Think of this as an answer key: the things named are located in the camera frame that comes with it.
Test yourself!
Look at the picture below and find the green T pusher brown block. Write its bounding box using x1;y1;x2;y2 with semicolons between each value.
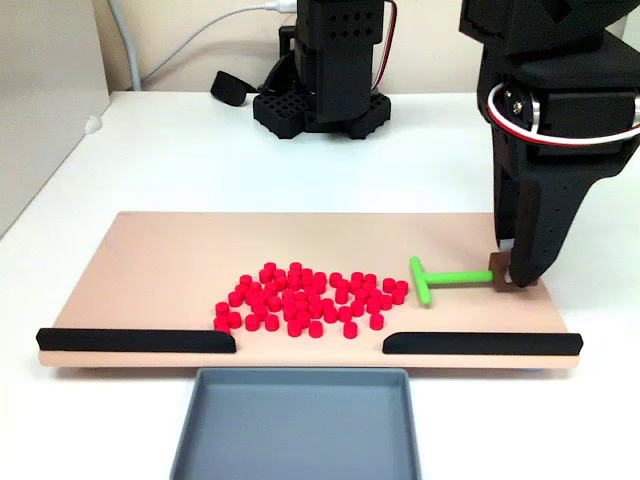
408;251;539;305

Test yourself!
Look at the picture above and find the black table clamp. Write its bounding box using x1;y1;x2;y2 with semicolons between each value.
259;24;301;96

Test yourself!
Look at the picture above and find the grey shallow tray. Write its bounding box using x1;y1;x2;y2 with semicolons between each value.
168;367;423;480

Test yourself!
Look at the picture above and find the beige flat board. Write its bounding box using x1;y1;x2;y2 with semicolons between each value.
37;210;584;372

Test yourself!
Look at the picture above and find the white side panel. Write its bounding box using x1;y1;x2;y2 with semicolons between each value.
0;0;112;239

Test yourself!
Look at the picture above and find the black board rail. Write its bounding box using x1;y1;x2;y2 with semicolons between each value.
35;327;237;355
382;331;585;357

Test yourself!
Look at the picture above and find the white USB cable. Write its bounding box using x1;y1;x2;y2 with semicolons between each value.
141;0;297;86

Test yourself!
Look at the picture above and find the grey cable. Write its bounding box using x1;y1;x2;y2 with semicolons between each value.
105;0;143;92

